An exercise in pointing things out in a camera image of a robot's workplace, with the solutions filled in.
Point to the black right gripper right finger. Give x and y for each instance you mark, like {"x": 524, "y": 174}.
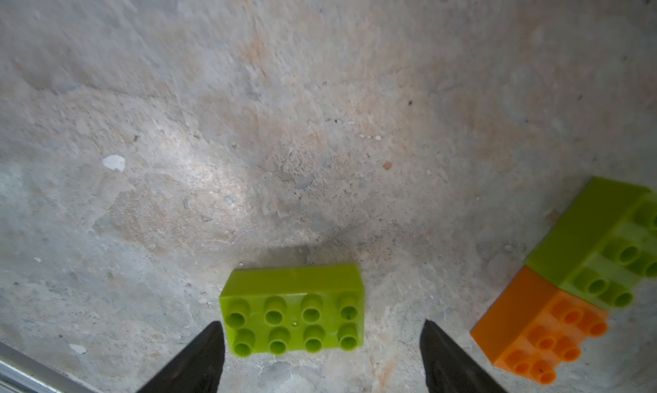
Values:
{"x": 448, "y": 367}

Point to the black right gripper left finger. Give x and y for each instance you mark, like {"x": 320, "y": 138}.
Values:
{"x": 196, "y": 369}

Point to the aluminium rail frame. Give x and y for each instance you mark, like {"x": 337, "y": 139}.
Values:
{"x": 20, "y": 373}

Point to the orange lego brick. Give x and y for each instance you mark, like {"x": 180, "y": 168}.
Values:
{"x": 533, "y": 326}

